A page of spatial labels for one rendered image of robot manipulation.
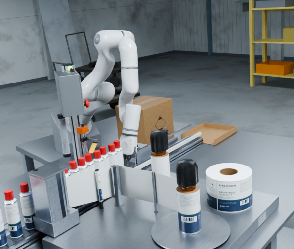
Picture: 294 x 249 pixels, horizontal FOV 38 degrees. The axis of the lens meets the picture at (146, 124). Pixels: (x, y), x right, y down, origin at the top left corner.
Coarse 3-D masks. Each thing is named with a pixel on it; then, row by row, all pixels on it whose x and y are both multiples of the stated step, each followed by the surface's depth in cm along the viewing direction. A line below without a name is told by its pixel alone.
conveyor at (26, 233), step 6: (186, 138) 278; (198, 138) 276; (174, 144) 269; (186, 144) 267; (174, 150) 259; (144, 168) 235; (24, 228) 183; (24, 234) 178; (30, 234) 178; (12, 240) 175; (18, 240) 174; (6, 246) 171
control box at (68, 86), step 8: (56, 72) 202; (64, 72) 200; (56, 80) 200; (64, 80) 192; (72, 80) 193; (80, 80) 194; (64, 88) 193; (72, 88) 194; (80, 88) 195; (64, 96) 194; (72, 96) 195; (80, 96) 196; (64, 104) 194; (72, 104) 196; (80, 104) 197; (64, 112) 195; (72, 112) 196; (80, 112) 198
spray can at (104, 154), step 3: (102, 147) 213; (105, 147) 212; (102, 150) 212; (105, 150) 212; (102, 153) 212; (105, 153) 213; (102, 156) 212; (105, 156) 212; (108, 156) 213; (105, 159) 212; (108, 159) 214; (105, 162) 213; (108, 162) 214; (105, 165) 213; (108, 165) 214
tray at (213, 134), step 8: (192, 128) 300; (200, 128) 308; (208, 128) 308; (216, 128) 307; (224, 128) 302; (232, 128) 292; (184, 136) 293; (200, 136) 293; (208, 136) 292; (216, 136) 290; (224, 136) 284; (216, 144) 277
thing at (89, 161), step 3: (87, 153) 206; (90, 153) 206; (87, 156) 204; (90, 156) 205; (87, 159) 204; (90, 159) 205; (87, 162) 205; (90, 162) 205; (93, 162) 206; (87, 165) 204; (90, 165) 204; (93, 165) 206; (90, 168) 205; (93, 168) 206
